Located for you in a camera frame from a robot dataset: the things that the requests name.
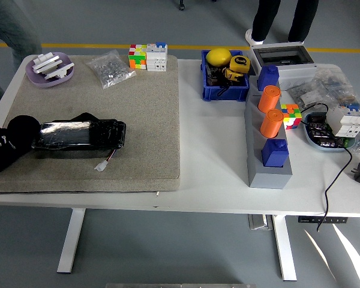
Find white connector with wires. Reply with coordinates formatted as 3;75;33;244
95;148;119;172

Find yellow round tape measure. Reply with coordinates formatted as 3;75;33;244
229;55;251;74

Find black plastic-wrapped panel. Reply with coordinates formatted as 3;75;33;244
31;112;127;152

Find grey-brown mat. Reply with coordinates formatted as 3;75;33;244
0;54;181;195

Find orange cylinder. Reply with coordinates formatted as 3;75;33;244
259;108;284;139
257;85;282;114

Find white circuit breaker row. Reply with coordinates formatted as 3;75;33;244
326;101;360;139

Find black parts in bin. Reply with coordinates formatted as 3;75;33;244
204;63;229;89

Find grey distribution box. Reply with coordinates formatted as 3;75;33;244
247;41;319;91

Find grey metal box under table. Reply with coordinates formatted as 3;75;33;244
248;214;274;231

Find white plastic long bar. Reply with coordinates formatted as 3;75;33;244
32;58;64;74

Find white table leg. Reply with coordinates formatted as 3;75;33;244
56;208;86;274
271;214;298;282

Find light blue tray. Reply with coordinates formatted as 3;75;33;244
302;111;360;153

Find black rag with white print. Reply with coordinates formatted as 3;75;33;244
0;115;42;175

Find person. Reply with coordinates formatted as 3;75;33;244
245;0;320;46
0;0;43;110

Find purple dish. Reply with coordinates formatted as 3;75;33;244
25;52;75;89

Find clear bag of small parts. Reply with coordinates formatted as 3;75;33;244
287;83;329;112
313;64;357;106

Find colourful cube with white faces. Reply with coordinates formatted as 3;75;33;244
128;44;148;70

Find dark circuit boards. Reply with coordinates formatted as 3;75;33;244
305;115;346;148

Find white and blue circuit breaker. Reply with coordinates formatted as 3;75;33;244
146;41;169;73

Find white plastic T piece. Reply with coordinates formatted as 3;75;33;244
43;62;76;81

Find blue block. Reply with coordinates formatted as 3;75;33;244
261;139;290;168
256;64;280;92

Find black cable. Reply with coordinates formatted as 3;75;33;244
302;103;353;233

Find yellow and black tape measure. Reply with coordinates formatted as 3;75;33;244
223;67;244;83

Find black table control panel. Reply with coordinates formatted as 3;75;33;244
298;215;349;224

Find white plastic block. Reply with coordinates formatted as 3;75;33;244
37;52;56;64

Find yellow lemon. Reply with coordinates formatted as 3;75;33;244
205;47;232;67

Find grey block holder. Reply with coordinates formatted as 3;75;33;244
244;74;293;190

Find blue plastic bin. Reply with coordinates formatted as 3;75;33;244
200;49;250;102

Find colourful magic cube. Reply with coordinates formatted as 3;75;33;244
280;103;303;131

